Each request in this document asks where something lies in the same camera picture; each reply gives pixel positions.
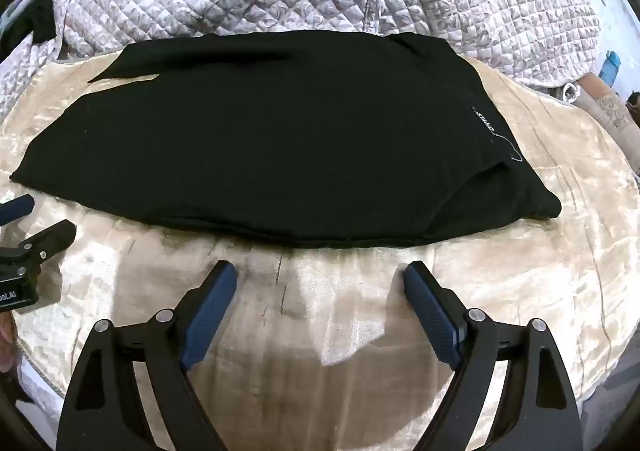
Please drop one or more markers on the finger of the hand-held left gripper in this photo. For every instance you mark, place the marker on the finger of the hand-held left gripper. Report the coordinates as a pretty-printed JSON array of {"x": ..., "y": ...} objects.
[
  {"x": 50, "y": 237},
  {"x": 17, "y": 208}
]

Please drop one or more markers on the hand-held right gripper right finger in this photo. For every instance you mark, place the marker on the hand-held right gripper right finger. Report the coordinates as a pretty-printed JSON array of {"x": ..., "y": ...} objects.
[{"x": 430, "y": 306}]

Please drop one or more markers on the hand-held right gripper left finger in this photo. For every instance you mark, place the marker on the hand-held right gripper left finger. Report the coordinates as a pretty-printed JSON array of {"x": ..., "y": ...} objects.
[{"x": 212, "y": 306}]

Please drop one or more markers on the black pants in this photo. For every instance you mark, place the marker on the black pants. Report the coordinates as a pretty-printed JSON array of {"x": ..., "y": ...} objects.
[{"x": 300, "y": 141}]

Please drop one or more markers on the beige velvet blanket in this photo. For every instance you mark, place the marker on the beige velvet blanket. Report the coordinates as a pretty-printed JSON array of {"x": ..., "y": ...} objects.
[{"x": 350, "y": 291}]

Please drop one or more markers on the patterned fabric roll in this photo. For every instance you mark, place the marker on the patterned fabric roll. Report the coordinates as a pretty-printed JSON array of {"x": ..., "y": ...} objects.
[{"x": 607, "y": 103}]

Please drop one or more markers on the blue plastic object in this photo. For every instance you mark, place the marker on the blue plastic object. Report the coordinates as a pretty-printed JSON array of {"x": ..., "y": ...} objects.
[{"x": 611, "y": 68}]

